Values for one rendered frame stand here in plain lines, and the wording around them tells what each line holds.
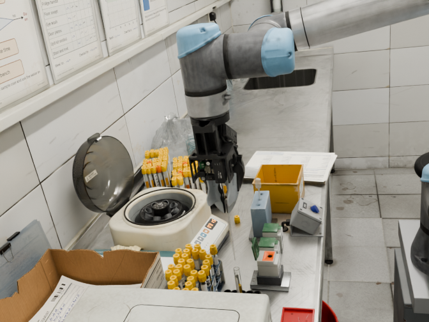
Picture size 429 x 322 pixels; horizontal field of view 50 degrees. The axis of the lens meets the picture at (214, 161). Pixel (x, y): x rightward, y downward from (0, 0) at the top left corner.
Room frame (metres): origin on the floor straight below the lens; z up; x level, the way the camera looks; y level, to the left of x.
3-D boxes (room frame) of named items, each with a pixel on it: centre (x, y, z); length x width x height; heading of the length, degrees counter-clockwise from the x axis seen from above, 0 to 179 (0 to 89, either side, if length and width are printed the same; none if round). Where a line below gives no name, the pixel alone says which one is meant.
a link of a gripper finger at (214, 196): (0.80, 0.01, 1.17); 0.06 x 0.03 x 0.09; 162
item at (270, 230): (1.01, -0.12, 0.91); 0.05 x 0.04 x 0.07; 73
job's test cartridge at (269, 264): (0.88, -0.09, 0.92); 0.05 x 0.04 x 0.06; 71
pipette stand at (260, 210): (1.11, -0.11, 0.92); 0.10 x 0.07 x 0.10; 164
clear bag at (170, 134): (1.67, 0.16, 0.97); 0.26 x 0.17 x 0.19; 4
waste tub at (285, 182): (1.25, -0.18, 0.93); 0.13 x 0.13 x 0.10; 70
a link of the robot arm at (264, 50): (0.79, -0.11, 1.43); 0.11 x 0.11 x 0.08; 75
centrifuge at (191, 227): (1.11, 0.15, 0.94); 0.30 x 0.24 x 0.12; 64
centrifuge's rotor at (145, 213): (1.12, 0.17, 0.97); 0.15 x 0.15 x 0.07
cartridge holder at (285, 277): (0.88, -0.09, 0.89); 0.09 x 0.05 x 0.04; 71
